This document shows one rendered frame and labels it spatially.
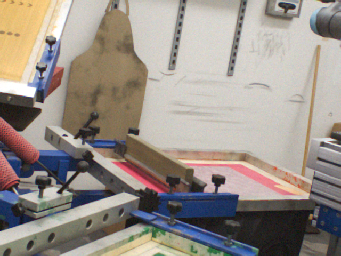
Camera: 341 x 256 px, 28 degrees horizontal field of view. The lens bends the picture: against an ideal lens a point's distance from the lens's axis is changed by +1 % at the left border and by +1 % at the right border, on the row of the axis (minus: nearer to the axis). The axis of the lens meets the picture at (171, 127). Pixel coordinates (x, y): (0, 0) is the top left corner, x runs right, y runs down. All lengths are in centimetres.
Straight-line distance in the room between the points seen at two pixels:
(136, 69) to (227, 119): 88
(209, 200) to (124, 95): 241
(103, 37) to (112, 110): 47
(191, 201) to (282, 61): 320
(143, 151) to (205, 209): 38
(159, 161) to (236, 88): 273
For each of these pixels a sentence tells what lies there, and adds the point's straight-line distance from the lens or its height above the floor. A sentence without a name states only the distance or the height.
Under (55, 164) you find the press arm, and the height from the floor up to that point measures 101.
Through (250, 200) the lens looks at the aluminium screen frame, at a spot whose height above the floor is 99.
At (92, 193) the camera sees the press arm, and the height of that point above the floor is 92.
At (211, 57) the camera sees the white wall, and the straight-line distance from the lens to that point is 473.
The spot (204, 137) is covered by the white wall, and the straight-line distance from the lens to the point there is 484.
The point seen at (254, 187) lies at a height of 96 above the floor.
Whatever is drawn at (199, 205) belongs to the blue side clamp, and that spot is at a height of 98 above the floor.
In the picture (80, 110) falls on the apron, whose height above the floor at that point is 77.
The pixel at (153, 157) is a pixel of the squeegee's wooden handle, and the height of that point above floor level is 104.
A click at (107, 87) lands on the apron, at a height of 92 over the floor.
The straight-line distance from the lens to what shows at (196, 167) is 254.
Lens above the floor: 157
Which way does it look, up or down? 11 degrees down
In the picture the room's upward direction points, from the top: 10 degrees clockwise
